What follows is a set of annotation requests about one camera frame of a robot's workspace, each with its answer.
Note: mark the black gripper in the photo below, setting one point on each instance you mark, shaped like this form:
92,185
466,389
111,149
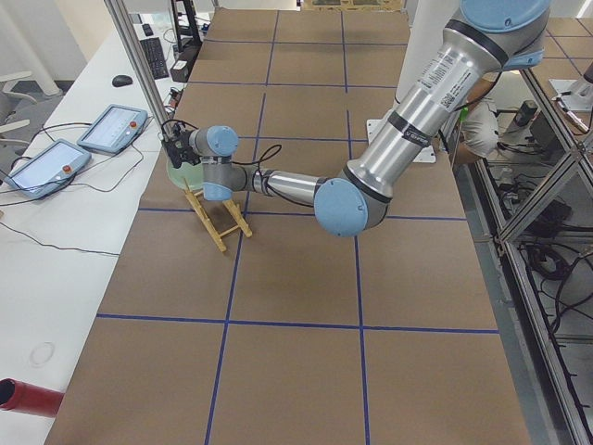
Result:
182,143

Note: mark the light green plate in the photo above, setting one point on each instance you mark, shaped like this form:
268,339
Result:
188,176

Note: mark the wooden dish rack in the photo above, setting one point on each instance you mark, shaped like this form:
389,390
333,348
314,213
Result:
219,218

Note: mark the far teach pendant tablet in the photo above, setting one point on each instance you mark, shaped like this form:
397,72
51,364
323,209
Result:
114,129

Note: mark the teach pendant tablet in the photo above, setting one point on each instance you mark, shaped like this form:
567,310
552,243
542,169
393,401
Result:
49,170
114,129

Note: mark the black box on table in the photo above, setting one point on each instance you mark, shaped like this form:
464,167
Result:
180,71

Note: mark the black computer mouse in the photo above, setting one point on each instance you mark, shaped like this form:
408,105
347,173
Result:
121,80

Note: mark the black keyboard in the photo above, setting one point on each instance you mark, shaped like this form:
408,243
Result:
155,58

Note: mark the near teach pendant tablet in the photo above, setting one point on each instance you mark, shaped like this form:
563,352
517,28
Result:
49,170

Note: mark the white office chair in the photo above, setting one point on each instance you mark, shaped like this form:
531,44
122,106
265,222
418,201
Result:
9,100

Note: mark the red cylinder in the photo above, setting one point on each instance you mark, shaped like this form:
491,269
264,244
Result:
21,397

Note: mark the person in white shirt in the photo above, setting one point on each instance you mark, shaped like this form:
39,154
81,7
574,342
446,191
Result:
480,129

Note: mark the aluminium frame post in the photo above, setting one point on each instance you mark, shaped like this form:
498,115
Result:
134,51

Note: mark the aluminium frame rail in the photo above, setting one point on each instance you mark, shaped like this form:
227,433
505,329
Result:
536,188

